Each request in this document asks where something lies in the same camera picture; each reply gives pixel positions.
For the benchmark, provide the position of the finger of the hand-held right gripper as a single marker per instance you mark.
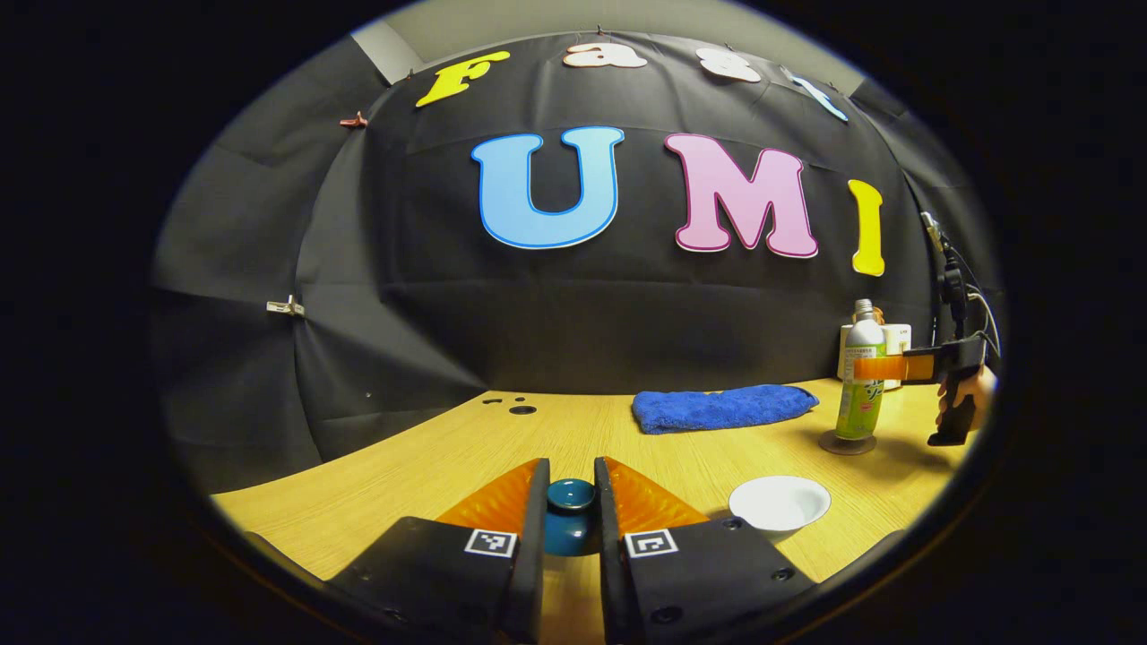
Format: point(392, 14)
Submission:
point(883, 368)

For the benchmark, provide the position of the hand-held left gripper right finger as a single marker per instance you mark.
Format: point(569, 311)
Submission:
point(708, 578)

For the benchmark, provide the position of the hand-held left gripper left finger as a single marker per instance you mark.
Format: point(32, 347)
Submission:
point(430, 578)

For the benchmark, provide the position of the silver green water bottle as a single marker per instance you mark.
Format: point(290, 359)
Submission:
point(862, 408)

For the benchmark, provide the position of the round brown coaster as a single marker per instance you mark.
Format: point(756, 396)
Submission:
point(847, 446)

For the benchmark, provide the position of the white teacup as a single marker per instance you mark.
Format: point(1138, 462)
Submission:
point(778, 503)

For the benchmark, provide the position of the blue teacup lid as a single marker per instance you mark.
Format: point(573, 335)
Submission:
point(570, 502)

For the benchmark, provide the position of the white toaster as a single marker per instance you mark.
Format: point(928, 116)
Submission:
point(898, 339)

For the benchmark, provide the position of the blue towel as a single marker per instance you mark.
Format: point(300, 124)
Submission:
point(721, 409)

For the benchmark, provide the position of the black backdrop cloth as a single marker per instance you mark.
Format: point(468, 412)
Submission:
point(582, 313)

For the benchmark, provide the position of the white clip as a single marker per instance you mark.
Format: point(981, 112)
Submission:
point(285, 307)

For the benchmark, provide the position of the red clip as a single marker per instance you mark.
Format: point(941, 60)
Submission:
point(354, 120)

